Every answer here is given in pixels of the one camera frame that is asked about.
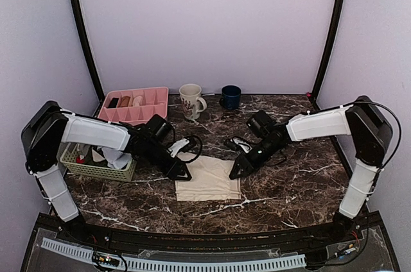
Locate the white slotted cable duct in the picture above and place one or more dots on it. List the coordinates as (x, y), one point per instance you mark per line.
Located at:
(108, 261)

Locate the right black frame post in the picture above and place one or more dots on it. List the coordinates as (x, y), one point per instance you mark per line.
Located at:
(328, 47)

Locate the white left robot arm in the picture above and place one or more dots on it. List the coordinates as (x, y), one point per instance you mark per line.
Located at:
(51, 126)

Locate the beige rolled item in tray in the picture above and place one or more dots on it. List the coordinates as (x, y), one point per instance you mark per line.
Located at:
(138, 101)

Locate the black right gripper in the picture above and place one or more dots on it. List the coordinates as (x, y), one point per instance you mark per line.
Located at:
(246, 167)

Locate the black rolled item in tray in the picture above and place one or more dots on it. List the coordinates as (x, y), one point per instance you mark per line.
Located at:
(113, 103)

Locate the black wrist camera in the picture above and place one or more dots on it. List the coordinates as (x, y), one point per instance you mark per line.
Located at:
(261, 124)
(158, 127)

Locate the left black frame post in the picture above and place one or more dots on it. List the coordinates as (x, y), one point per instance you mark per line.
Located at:
(86, 48)

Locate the brown rolled item in tray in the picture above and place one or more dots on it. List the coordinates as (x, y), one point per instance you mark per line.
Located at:
(124, 102)

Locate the cream floral mug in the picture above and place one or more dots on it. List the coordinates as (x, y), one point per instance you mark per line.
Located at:
(193, 104)

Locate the green plastic laundry basket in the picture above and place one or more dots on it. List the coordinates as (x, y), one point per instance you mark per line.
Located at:
(68, 159)

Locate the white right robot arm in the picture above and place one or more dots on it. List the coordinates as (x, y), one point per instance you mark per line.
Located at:
(361, 119)

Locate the dark blue mug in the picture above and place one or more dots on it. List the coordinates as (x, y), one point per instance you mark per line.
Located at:
(230, 98)

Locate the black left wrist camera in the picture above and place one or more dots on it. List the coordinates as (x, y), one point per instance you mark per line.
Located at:
(158, 127)

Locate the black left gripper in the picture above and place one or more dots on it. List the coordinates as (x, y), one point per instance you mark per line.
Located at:
(176, 169)

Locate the beige boxer underwear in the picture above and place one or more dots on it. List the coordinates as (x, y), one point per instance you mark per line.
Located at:
(210, 181)

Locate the white cloth in basket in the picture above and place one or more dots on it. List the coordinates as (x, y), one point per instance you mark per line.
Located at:
(101, 157)

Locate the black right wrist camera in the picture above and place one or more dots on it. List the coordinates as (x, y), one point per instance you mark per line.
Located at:
(261, 124)

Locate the black frame post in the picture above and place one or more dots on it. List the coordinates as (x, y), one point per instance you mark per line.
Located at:
(86, 48)
(328, 47)

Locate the pink divided organizer tray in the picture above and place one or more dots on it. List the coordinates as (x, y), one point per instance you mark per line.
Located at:
(156, 102)

